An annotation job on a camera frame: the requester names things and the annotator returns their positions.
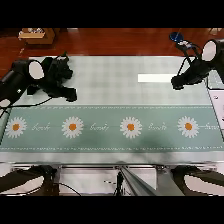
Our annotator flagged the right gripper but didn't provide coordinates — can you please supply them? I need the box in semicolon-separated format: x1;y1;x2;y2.
170;71;200;91

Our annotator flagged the dark green garment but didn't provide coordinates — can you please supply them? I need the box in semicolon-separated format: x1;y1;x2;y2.
27;55;78;103

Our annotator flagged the blue round object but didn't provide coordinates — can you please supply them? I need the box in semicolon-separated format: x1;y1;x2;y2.
168;31;185;43

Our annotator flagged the wooden box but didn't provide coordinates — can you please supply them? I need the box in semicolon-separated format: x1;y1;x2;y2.
18;28;56;46

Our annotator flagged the silver frame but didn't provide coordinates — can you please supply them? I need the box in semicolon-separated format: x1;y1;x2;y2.
0;161;224;197

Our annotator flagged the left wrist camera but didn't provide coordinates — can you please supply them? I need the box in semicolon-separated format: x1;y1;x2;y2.
53;50;71;64

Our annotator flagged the black cable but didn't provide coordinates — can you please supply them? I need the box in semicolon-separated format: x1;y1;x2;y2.
0;96;54;118
52;181;83;197

